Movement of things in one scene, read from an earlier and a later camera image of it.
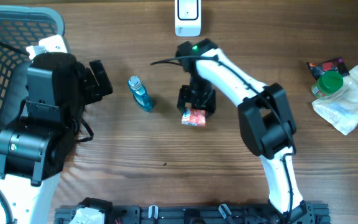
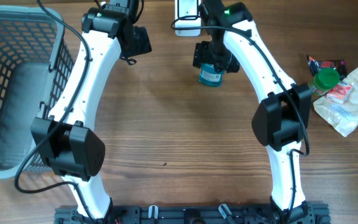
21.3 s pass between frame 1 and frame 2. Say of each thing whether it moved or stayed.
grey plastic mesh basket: stayed
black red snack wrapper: moved
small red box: moved
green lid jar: moved
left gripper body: moved
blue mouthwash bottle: moved
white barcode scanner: stayed
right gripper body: moved
